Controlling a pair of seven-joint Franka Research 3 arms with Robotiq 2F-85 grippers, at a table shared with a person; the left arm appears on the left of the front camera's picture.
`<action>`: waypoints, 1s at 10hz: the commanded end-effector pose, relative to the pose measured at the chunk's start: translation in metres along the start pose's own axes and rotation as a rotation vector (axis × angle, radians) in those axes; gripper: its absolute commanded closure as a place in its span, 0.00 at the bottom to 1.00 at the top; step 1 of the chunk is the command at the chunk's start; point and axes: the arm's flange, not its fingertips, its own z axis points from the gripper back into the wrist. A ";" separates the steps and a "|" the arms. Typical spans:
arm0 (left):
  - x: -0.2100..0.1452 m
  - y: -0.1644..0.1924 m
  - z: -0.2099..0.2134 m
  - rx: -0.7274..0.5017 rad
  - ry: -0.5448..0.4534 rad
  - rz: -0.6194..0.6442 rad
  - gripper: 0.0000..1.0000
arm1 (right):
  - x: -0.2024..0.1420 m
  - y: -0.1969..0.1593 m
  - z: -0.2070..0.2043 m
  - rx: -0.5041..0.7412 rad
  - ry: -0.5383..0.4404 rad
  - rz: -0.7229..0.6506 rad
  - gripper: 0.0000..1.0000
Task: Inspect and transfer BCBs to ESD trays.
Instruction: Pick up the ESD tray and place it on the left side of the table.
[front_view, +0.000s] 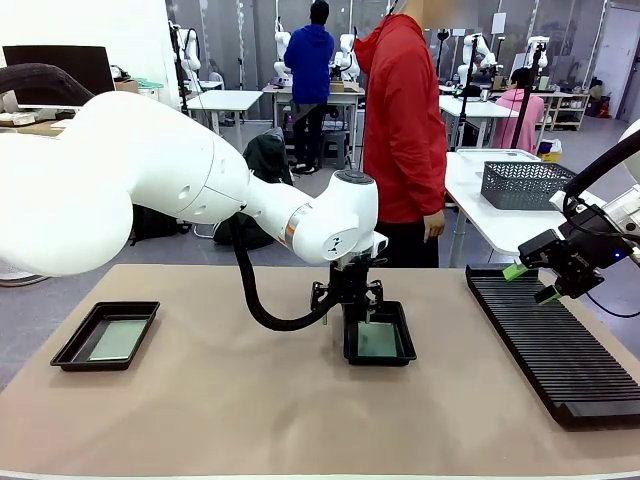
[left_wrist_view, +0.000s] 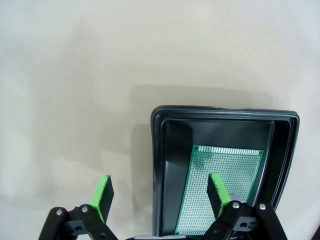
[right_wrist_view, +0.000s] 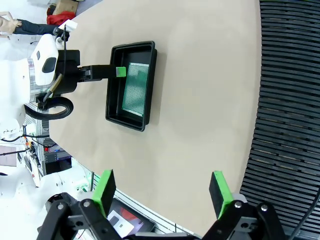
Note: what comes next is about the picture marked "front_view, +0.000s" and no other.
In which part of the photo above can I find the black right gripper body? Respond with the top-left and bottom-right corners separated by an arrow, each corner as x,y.
557,203 -> 630,282

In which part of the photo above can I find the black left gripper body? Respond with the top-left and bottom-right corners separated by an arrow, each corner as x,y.
328,253 -> 375,316

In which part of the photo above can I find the green perforated circuit board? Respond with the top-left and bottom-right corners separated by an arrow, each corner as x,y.
356,322 -> 406,359
88,319 -> 151,362

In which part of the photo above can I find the black plastic ESD tray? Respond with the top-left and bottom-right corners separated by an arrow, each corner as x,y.
341,299 -> 418,368
49,300 -> 162,373

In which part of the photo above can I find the person's right forearm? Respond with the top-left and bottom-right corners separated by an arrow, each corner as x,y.
418,149 -> 449,217

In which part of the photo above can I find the person's right hand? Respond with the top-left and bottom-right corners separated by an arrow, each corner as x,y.
423,209 -> 447,245

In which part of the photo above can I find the black slotted board rack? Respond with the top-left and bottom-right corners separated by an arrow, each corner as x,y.
464,262 -> 640,432

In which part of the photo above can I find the grey mesh basket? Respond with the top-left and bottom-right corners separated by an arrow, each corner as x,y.
480,160 -> 579,212

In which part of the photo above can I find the white side table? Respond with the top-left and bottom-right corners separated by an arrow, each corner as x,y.
438,148 -> 604,269

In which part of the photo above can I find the yellow purple box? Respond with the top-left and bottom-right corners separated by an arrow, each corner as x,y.
536,138 -> 564,162

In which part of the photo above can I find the person in pink top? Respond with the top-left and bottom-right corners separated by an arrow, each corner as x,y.
492,67 -> 546,154

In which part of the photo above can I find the grey plastic stool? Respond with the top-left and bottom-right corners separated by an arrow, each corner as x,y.
321,130 -> 349,170

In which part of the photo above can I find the wooden shelf unit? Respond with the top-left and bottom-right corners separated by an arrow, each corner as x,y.
538,91 -> 592,133

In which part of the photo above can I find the black tripod stand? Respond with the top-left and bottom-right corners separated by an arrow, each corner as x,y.
508,43 -> 547,152
457,47 -> 475,151

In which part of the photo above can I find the dark striped jacket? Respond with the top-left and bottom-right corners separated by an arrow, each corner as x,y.
213,127 -> 297,252

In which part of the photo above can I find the white background table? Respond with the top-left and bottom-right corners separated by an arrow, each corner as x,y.
437,93 -> 522,152
183,88 -> 265,151

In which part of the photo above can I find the person in red jacket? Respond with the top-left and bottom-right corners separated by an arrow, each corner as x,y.
353,0 -> 449,269

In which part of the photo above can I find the black backpack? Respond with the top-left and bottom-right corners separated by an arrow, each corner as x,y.
129,203 -> 194,247

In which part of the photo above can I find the wooden background workbench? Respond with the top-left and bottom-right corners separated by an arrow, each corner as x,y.
261,82 -> 367,151

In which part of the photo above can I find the person in blue hoodie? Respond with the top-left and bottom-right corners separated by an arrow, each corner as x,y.
283,0 -> 336,176

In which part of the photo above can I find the white box green lid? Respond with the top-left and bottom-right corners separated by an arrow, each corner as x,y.
136,77 -> 165,104

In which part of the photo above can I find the wooden top white desk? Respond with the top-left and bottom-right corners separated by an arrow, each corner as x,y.
0,106 -> 76,137

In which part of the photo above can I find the black computer monitor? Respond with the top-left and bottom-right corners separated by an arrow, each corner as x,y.
2,44 -> 117,109

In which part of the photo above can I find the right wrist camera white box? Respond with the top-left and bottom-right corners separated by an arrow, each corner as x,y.
548,188 -> 574,213

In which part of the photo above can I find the right arm black sleeved cable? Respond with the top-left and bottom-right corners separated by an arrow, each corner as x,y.
561,130 -> 640,239

